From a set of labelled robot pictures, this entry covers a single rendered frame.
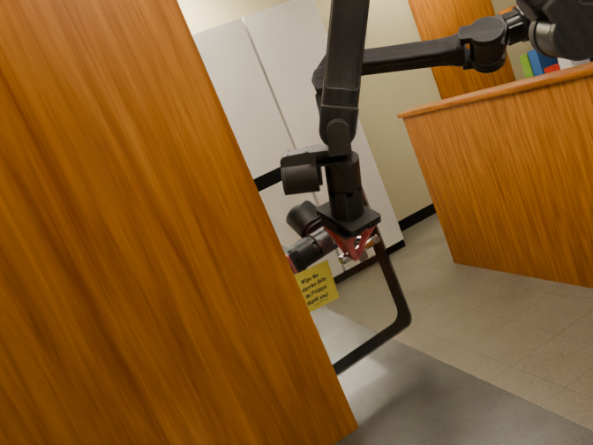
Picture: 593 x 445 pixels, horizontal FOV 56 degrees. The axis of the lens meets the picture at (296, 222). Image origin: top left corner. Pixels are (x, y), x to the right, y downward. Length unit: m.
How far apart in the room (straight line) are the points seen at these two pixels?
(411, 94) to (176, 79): 4.65
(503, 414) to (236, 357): 0.41
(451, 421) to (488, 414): 0.06
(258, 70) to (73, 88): 3.53
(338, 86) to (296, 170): 0.15
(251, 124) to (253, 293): 3.40
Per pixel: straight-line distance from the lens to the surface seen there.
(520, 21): 1.41
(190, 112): 0.84
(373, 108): 5.19
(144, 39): 0.85
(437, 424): 0.95
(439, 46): 1.39
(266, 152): 4.24
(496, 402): 0.96
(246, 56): 4.30
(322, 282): 1.02
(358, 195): 0.91
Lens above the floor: 1.49
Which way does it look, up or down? 12 degrees down
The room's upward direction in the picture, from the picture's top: 23 degrees counter-clockwise
